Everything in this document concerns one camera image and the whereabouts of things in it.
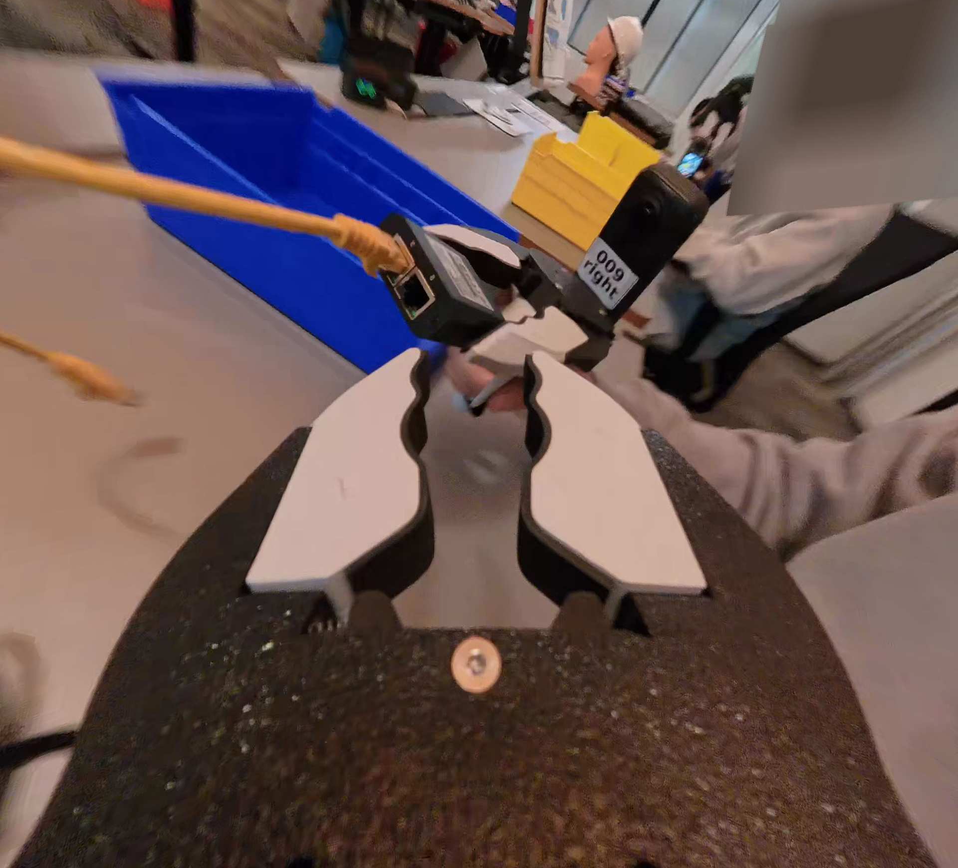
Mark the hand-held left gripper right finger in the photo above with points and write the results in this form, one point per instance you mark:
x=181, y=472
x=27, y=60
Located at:
x=606, y=501

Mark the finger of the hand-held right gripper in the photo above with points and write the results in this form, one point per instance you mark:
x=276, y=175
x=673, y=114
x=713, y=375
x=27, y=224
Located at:
x=479, y=245
x=531, y=340

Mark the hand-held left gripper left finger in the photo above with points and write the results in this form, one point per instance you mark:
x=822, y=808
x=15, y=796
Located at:
x=344, y=486

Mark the black network adapter box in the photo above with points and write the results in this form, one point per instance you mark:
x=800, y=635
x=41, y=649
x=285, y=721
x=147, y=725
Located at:
x=449, y=291

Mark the person's right forearm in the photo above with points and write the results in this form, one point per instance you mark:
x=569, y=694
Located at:
x=748, y=456

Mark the grey desk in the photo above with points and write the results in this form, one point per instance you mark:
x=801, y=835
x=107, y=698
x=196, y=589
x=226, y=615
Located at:
x=187, y=396

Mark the person's right hand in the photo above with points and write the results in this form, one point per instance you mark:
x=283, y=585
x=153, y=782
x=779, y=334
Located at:
x=501, y=392

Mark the smartphone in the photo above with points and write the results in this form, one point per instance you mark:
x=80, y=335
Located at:
x=692, y=166

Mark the yellow plastic bin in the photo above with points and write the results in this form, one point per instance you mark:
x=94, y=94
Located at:
x=621, y=138
x=569, y=194

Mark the grey table with wooden edge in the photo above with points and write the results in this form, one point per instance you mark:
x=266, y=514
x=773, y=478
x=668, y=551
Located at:
x=464, y=157

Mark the loose white papers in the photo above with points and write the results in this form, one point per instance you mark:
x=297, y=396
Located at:
x=509, y=115

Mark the mannequin head with white cap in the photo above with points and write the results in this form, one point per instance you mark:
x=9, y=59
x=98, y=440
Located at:
x=617, y=48

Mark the black device with green display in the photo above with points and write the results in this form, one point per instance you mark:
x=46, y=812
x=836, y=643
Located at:
x=374, y=82

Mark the blue plastic bin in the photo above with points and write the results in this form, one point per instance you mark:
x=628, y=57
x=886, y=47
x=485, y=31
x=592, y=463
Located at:
x=262, y=157

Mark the person's grey clothed torso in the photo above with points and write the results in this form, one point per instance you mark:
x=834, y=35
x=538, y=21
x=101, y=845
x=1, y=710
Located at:
x=883, y=658

